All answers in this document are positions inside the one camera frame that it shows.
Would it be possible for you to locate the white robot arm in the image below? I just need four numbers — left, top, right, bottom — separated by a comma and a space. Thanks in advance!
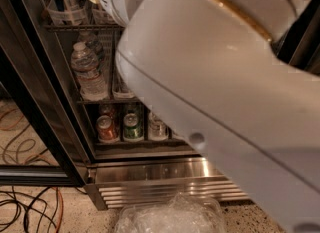
90, 0, 320, 233

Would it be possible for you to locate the stainless steel fridge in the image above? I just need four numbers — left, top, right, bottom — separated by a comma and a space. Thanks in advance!
0, 0, 320, 211

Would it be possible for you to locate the orange soda can bottom shelf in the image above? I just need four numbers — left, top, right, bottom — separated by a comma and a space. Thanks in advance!
96, 115, 118, 142

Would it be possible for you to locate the green soda can bottom shelf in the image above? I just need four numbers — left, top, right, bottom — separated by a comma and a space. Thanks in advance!
123, 113, 143, 141

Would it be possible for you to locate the small water bottle bottom shelf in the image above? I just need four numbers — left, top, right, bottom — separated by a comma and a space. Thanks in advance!
148, 112, 168, 141

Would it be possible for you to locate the rear clear water bottle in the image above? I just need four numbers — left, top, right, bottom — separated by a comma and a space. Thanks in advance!
78, 31, 104, 61

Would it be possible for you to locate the clear water bottle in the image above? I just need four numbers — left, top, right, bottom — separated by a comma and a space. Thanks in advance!
78, 31, 104, 61
71, 42, 108, 101

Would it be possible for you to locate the front clear water bottle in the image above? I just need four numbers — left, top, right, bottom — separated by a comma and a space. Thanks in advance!
71, 42, 108, 101

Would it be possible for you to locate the left sliding glass door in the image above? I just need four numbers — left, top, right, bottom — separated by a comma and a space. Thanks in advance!
0, 0, 87, 186

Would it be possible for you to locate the clear plastic bag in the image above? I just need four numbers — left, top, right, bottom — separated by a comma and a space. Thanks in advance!
114, 193, 227, 233

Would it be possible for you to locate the orange cable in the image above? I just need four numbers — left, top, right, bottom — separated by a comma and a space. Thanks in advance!
0, 107, 65, 233

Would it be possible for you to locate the black cable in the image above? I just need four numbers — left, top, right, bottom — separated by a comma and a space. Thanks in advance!
0, 123, 88, 233

